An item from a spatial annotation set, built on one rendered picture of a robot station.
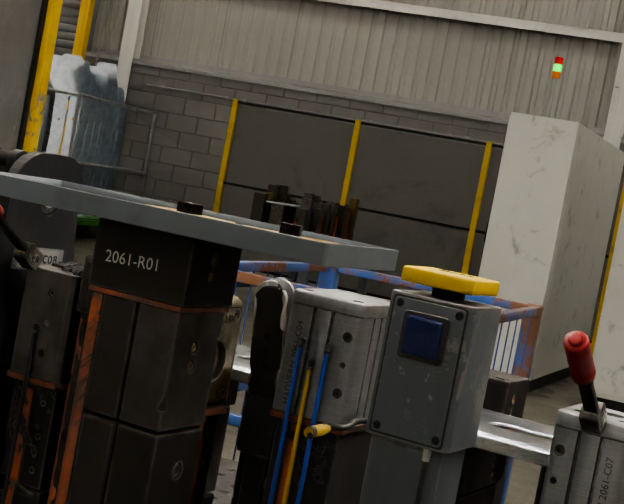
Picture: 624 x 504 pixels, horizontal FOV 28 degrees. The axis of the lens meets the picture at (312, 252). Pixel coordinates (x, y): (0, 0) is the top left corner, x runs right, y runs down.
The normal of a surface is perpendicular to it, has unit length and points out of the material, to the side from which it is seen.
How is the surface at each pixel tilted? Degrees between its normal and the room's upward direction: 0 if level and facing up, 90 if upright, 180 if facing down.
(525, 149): 90
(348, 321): 90
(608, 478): 90
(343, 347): 90
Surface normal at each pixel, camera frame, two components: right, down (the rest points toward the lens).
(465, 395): 0.87, 0.19
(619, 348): -0.31, 0.00
